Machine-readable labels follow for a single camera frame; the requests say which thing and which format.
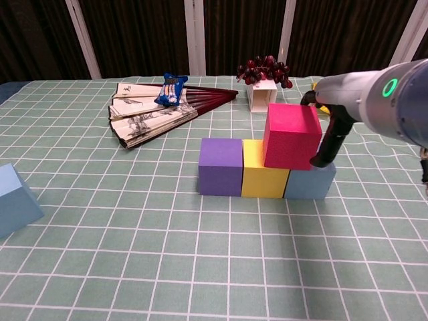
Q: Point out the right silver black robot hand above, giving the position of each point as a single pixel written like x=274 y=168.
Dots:
x=341 y=93

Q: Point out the magenta foam cube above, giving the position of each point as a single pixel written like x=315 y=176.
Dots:
x=291 y=140

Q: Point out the yellow foam cube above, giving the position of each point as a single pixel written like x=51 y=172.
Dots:
x=264 y=182

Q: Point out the purple foam cube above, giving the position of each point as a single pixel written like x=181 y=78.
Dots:
x=220 y=167

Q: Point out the yellow marshmallow bag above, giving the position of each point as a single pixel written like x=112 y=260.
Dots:
x=323 y=109

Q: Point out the white paper box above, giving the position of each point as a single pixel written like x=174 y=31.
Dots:
x=262 y=97

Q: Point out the dark red grape bunch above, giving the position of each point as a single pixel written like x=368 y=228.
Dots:
x=257 y=72

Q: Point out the blue snack packet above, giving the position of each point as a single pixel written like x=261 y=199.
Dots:
x=168 y=92

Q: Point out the painted paper folding fan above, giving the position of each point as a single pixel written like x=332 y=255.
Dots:
x=140 y=123

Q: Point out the dark pleated curtain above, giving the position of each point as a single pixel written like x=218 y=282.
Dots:
x=140 y=33

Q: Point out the green checked tablecloth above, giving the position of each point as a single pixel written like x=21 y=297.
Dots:
x=167 y=250

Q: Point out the white metal frame post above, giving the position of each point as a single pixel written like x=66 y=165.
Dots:
x=83 y=40
x=195 y=36
x=287 y=33
x=408 y=40

